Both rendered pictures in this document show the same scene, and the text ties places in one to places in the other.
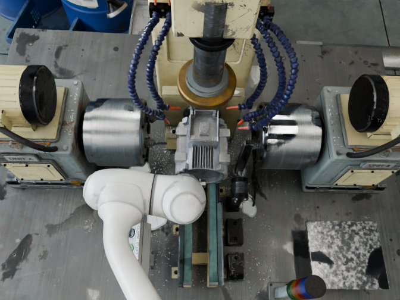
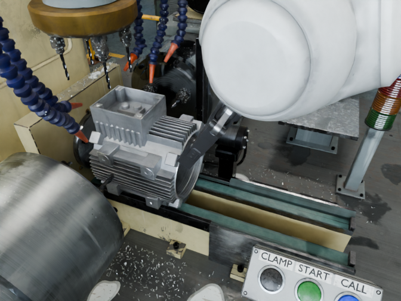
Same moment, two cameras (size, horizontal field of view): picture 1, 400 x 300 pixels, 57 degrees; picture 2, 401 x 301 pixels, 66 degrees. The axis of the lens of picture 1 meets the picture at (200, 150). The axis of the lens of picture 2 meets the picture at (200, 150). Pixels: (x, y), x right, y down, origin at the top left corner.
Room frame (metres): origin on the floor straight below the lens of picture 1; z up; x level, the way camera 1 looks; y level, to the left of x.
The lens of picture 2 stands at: (0.20, 0.42, 1.47)
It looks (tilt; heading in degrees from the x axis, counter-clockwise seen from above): 39 degrees down; 297
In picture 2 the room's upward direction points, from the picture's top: straight up
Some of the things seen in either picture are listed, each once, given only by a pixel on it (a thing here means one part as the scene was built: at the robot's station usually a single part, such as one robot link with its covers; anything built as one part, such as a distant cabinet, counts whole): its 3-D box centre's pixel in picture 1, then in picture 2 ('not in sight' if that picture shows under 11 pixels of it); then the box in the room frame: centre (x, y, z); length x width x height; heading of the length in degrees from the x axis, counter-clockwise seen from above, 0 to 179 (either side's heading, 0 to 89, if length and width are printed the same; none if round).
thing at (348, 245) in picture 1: (340, 256); (317, 121); (0.25, -0.57, 0.86); 0.27 x 0.24 x 0.12; 95
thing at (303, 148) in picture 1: (290, 136); (186, 78); (0.64, -0.33, 1.04); 0.41 x 0.25 x 0.25; 95
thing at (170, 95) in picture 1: (201, 106); (80, 146); (0.76, 0.01, 0.97); 0.30 x 0.11 x 0.34; 95
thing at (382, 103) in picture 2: (302, 288); (388, 100); (0.10, -0.35, 1.10); 0.06 x 0.06 x 0.04
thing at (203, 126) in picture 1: (203, 130); (130, 115); (0.59, -0.01, 1.11); 0.12 x 0.11 x 0.07; 4
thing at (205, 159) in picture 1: (202, 150); (151, 153); (0.55, -0.01, 1.02); 0.20 x 0.19 x 0.19; 4
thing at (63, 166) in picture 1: (44, 136); not in sight; (0.55, 0.59, 0.99); 0.35 x 0.31 x 0.37; 95
